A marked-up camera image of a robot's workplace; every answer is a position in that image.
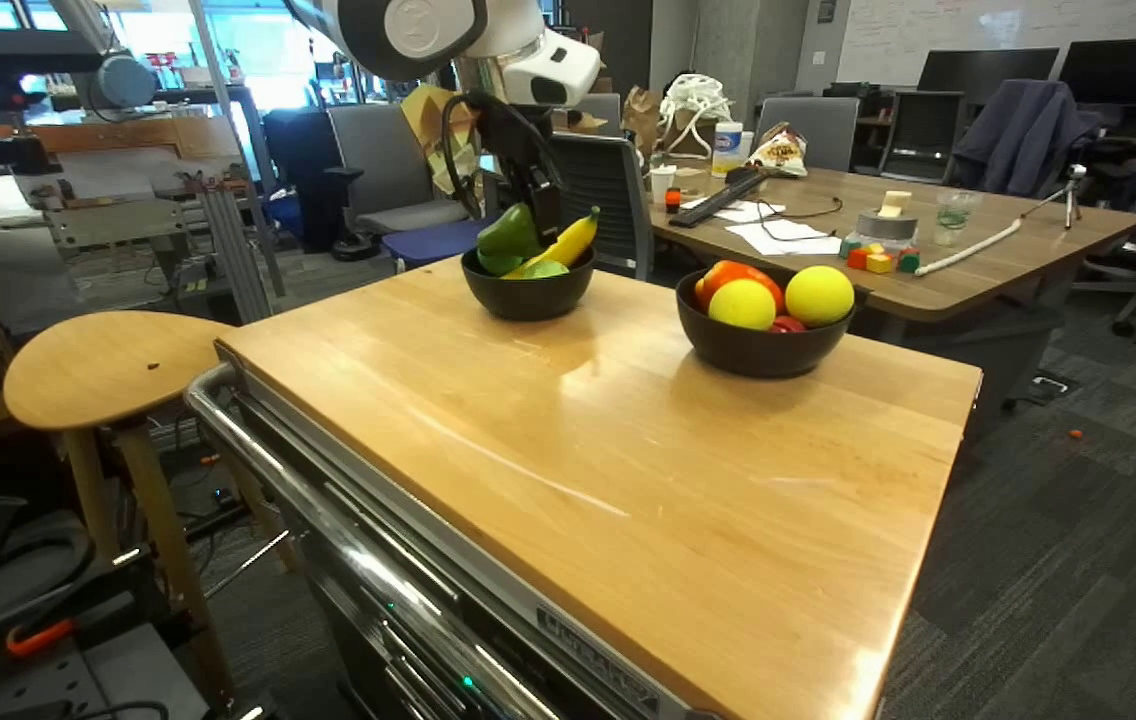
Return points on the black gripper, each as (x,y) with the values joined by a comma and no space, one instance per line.
(527,167)

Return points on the green pear toy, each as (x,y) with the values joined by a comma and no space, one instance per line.
(508,242)

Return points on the yellow banana toy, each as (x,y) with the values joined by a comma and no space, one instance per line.
(575,242)

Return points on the light green bumpy ball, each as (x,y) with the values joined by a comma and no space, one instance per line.
(538,270)

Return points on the yellow ball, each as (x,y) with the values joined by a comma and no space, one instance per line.
(823,292)
(740,306)

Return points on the red orange bell pepper toy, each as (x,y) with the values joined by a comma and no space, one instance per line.
(734,270)

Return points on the red radish toy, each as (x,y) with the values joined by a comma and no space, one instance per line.
(790,326)

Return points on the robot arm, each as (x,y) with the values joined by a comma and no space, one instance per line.
(538,68)

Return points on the grey office chair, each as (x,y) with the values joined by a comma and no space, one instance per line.
(607,175)

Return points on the near black bowl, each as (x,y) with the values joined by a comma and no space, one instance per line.
(527,297)

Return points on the black bowl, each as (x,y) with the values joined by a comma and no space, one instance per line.
(527,297)
(753,354)

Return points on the white paper sheet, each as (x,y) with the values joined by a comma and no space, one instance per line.
(786,238)

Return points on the far black bowl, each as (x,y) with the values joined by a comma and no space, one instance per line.
(753,354)

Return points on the coloured toy blocks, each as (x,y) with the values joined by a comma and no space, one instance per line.
(883,260)

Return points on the left wooden desk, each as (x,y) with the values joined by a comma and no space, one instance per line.
(1008,245)

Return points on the round wooden stool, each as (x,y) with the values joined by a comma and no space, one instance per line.
(109,375)

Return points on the clear plastic container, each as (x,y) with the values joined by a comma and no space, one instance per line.
(954,211)

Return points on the steel cart handle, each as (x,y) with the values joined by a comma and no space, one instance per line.
(428,656)

